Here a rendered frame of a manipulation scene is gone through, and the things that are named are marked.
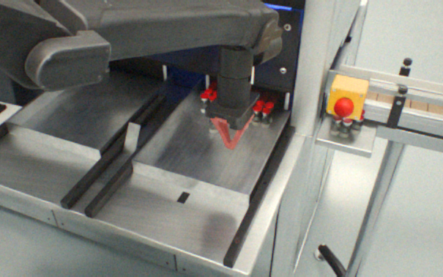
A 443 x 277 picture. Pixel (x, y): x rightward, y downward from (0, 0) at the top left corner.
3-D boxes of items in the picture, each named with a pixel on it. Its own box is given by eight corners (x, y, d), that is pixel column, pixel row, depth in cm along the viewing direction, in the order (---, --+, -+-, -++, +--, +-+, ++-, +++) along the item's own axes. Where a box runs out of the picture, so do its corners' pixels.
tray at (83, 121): (94, 65, 127) (92, 55, 124) (173, 84, 119) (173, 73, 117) (9, 133, 102) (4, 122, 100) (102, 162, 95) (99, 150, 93)
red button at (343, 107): (334, 107, 94) (337, 91, 92) (353, 111, 93) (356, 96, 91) (331, 116, 92) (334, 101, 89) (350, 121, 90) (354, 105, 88)
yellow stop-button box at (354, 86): (332, 96, 100) (337, 69, 96) (364, 103, 98) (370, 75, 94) (325, 114, 95) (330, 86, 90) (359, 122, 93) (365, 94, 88)
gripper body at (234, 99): (259, 102, 79) (263, 64, 75) (239, 128, 71) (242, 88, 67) (226, 94, 81) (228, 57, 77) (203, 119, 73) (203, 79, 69)
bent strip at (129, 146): (132, 141, 100) (129, 122, 96) (143, 145, 99) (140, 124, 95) (95, 182, 90) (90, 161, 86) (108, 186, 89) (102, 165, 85)
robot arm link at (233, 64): (211, 37, 69) (241, 47, 66) (237, 27, 73) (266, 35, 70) (210, 78, 72) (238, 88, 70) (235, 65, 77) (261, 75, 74)
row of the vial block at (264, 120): (203, 107, 110) (202, 92, 107) (270, 124, 105) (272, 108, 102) (199, 112, 109) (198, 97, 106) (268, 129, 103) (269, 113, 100)
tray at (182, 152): (200, 90, 117) (200, 79, 114) (294, 112, 109) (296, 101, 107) (133, 172, 92) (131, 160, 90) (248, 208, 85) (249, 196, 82)
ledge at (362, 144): (326, 112, 112) (327, 106, 111) (378, 124, 108) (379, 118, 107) (314, 144, 102) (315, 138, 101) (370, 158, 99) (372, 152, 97)
